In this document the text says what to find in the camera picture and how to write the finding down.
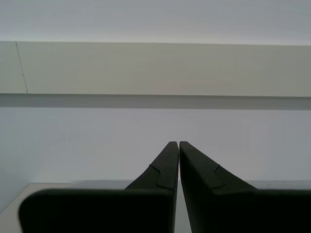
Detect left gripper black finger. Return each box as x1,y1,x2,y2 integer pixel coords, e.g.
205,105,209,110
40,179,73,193
18,141,180,233
179,141,311,233

